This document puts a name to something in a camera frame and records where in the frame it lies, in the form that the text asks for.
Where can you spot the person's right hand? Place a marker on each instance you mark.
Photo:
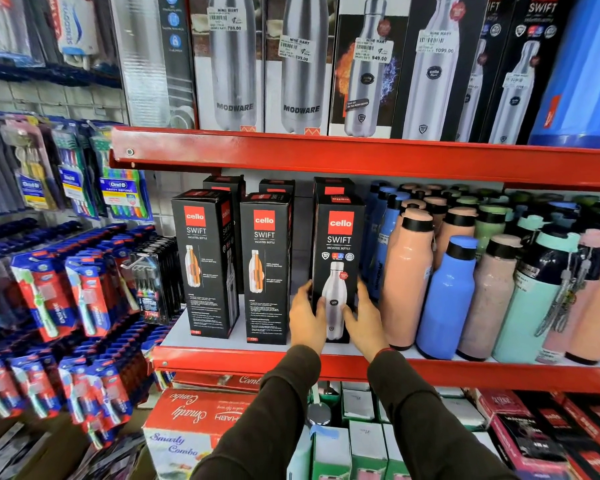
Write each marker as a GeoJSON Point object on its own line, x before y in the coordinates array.
{"type": "Point", "coordinates": [367, 329]}

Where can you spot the person's left hand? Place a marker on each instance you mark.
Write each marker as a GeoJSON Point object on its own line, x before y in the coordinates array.
{"type": "Point", "coordinates": [307, 324]}

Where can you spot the black bottle box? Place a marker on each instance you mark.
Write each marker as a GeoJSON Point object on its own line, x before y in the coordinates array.
{"type": "Point", "coordinates": [340, 224]}
{"type": "Point", "coordinates": [264, 222]}
{"type": "Point", "coordinates": [195, 217]}

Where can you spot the red metal shelf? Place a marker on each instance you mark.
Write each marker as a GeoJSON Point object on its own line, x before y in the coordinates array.
{"type": "Point", "coordinates": [480, 372]}
{"type": "Point", "coordinates": [330, 154]}

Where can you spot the row of black boxes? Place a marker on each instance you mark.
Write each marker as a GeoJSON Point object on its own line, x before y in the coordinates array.
{"type": "Point", "coordinates": [332, 187]}

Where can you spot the person's right forearm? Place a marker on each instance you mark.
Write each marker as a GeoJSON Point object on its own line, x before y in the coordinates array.
{"type": "Point", "coordinates": [420, 429]}

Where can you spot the person's left forearm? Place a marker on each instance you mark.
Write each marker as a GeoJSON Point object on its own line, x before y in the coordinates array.
{"type": "Point", "coordinates": [270, 419]}

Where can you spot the red wrist thread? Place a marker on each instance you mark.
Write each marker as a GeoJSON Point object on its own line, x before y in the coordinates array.
{"type": "Point", "coordinates": [384, 350]}

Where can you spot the steel bottle lid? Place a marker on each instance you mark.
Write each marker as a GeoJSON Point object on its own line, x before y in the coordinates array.
{"type": "Point", "coordinates": [320, 413]}

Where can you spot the red white combo carton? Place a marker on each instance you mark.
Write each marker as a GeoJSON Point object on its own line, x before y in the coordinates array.
{"type": "Point", "coordinates": [215, 380]}
{"type": "Point", "coordinates": [190, 414]}

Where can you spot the group of green white cartons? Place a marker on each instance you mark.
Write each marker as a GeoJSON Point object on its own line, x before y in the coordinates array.
{"type": "Point", "coordinates": [367, 444]}

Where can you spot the group of pastel water bottles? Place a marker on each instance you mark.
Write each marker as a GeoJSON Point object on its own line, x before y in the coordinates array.
{"type": "Point", "coordinates": [480, 294]}

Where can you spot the white bottle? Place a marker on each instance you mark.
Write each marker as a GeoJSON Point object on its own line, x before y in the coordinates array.
{"type": "Point", "coordinates": [300, 459]}

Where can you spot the stack of black toothbrush packs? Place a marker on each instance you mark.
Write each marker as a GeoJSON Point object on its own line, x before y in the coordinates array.
{"type": "Point", "coordinates": [150, 284]}

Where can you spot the group of dark red cartons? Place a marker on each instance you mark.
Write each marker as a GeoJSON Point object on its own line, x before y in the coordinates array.
{"type": "Point", "coordinates": [555, 434]}

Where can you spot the green multicolour toothbrush pack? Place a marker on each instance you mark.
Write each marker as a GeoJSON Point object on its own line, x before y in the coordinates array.
{"type": "Point", "coordinates": [122, 194]}

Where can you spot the black flame print flask carton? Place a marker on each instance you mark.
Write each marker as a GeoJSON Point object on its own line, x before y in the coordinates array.
{"type": "Point", "coordinates": [365, 94]}

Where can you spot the pile of dark packets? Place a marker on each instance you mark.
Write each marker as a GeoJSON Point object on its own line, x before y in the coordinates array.
{"type": "Point", "coordinates": [115, 464]}

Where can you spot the white steel flask carton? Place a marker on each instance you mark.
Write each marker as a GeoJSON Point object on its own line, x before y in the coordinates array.
{"type": "Point", "coordinates": [302, 79]}
{"type": "Point", "coordinates": [232, 69]}

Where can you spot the large black flask carton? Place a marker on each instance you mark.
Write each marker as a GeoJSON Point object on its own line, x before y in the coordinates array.
{"type": "Point", "coordinates": [475, 84]}
{"type": "Point", "coordinates": [430, 79]}
{"type": "Point", "coordinates": [517, 99]}

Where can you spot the rack of red blue toothbrush packs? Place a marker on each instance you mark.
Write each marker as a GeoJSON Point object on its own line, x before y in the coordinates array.
{"type": "Point", "coordinates": [50, 294]}

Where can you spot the brown cardboard carton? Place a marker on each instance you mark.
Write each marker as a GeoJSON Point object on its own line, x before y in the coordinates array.
{"type": "Point", "coordinates": [65, 449]}

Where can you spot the blue toothbrush pack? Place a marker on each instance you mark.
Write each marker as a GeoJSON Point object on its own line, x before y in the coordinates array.
{"type": "Point", "coordinates": [75, 179]}

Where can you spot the silver foil carton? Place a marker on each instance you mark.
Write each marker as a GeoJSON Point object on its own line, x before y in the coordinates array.
{"type": "Point", "coordinates": [145, 59]}

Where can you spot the pink yellow toothbrush pack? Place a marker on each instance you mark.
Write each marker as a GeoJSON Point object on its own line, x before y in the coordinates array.
{"type": "Point", "coordinates": [32, 169]}

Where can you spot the big blue bottle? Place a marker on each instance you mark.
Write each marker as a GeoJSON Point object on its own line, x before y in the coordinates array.
{"type": "Point", "coordinates": [585, 69]}

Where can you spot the white toothpaste pack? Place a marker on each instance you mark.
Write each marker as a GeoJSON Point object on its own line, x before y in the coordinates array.
{"type": "Point", "coordinates": [75, 24]}

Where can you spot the row of clear toothbrush packs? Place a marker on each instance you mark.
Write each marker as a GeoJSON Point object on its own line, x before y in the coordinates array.
{"type": "Point", "coordinates": [7, 24]}

